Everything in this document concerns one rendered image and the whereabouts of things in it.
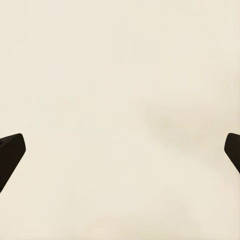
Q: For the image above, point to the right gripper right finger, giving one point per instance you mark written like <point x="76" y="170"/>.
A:
<point x="232" y="149"/>

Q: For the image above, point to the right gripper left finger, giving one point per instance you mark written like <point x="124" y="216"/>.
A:
<point x="12" y="149"/>

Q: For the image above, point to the bed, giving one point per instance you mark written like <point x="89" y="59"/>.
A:
<point x="124" y="107"/>

